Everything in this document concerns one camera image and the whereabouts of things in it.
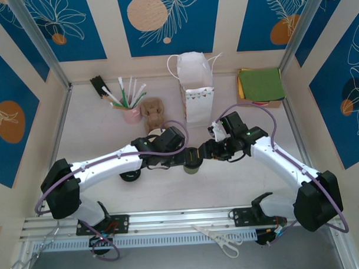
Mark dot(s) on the green paper coffee cup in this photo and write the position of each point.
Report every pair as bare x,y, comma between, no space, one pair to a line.
191,170

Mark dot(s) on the black plastic cup lid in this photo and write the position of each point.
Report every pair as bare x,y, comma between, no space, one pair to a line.
192,157

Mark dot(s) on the brown cardboard cup carrier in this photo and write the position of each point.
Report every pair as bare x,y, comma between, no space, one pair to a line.
150,112

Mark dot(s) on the white paper gift bag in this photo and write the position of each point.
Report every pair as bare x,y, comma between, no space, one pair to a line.
197,110

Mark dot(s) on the green paper napkin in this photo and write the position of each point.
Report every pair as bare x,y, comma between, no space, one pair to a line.
261,84

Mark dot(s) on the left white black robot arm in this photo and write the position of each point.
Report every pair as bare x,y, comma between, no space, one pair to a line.
109,163

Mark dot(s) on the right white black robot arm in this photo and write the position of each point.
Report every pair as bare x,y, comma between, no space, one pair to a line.
280,160

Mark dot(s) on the red paper napkin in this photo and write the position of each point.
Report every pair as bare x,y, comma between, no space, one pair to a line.
259,102

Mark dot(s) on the yellow paper napkin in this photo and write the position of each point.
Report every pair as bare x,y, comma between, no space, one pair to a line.
239,88

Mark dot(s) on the pink straw holder cup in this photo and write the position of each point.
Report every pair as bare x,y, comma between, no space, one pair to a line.
131,115

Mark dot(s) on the stack of black cup lids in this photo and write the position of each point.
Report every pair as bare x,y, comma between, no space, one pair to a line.
129,177

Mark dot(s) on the paper-wrapped green straw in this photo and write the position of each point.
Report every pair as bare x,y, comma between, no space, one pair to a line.
120,83
142,88
115,105

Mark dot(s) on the brown wooden stirrer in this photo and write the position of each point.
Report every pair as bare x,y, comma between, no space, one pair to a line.
106,98

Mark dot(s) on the black ribbed tray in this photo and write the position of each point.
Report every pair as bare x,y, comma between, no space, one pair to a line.
96,82

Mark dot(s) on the black base electronics module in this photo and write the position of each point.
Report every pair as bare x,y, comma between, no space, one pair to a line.
100,239
268,234

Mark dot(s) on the aluminium mounting rail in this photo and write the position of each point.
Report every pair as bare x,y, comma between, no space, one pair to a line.
176,221

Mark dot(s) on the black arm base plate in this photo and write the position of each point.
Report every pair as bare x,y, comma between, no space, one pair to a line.
120,222
241,216

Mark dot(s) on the aluminium frame post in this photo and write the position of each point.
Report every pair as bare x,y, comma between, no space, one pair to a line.
342,247
37,42
299,30

